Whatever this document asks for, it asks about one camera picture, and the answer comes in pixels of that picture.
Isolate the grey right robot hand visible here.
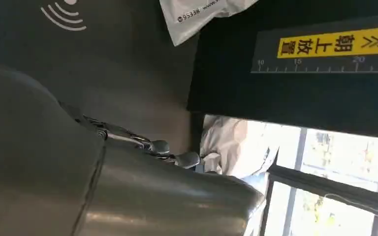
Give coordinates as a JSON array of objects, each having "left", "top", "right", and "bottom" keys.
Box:
[{"left": 0, "top": 61, "right": 265, "bottom": 236}]

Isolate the black weighing platform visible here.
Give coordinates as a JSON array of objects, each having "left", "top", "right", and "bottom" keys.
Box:
[{"left": 0, "top": 0, "right": 206, "bottom": 154}]

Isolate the white crumpled plastic parcel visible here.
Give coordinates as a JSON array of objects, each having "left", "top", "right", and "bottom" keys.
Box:
[{"left": 199, "top": 115, "right": 279, "bottom": 184}]

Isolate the black scanner pillar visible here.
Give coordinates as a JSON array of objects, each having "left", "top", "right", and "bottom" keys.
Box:
[{"left": 186, "top": 0, "right": 378, "bottom": 141}]

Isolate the dark window frame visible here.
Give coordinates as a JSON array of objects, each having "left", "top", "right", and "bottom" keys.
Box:
[{"left": 259, "top": 127, "right": 378, "bottom": 236}]

